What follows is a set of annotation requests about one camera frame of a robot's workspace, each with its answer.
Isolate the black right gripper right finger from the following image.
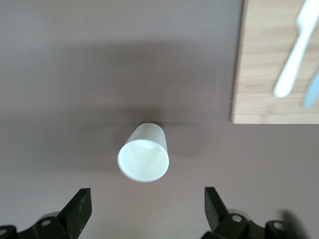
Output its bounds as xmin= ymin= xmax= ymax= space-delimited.
xmin=200 ymin=186 xmax=266 ymax=239

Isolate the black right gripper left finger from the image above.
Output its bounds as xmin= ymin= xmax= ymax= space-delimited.
xmin=18 ymin=188 xmax=93 ymax=239

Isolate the white plastic cup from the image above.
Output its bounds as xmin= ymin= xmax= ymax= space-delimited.
xmin=117 ymin=122 xmax=170 ymax=183

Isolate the brown table cover mat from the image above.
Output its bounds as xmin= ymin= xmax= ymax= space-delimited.
xmin=0 ymin=0 xmax=319 ymax=239

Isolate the grey plastic knife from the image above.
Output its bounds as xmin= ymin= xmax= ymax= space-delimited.
xmin=303 ymin=67 xmax=319 ymax=109

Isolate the wooden cutting board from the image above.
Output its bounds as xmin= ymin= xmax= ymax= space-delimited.
xmin=229 ymin=0 xmax=319 ymax=124

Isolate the white plastic knife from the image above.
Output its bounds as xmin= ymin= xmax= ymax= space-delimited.
xmin=273 ymin=0 xmax=319 ymax=98

